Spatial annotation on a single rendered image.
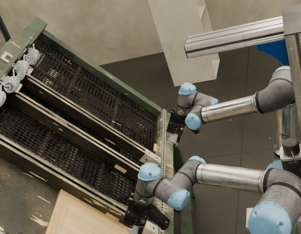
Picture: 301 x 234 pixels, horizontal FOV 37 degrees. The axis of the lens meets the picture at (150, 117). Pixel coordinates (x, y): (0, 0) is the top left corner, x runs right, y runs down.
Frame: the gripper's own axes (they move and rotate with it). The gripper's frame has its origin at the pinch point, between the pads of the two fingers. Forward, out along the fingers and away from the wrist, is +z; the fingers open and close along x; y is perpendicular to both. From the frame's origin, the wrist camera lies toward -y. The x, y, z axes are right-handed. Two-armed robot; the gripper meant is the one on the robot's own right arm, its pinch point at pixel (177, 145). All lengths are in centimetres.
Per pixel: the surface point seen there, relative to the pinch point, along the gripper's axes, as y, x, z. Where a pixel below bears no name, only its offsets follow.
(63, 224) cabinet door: 41, 50, 24
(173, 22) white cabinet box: 49, -347, 74
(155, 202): 4.1, -5.7, 49.1
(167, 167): 3, -45, 54
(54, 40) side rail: 109, -102, 13
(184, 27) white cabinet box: 33, -347, 77
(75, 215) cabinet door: 39, 41, 27
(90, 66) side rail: 81, -105, 28
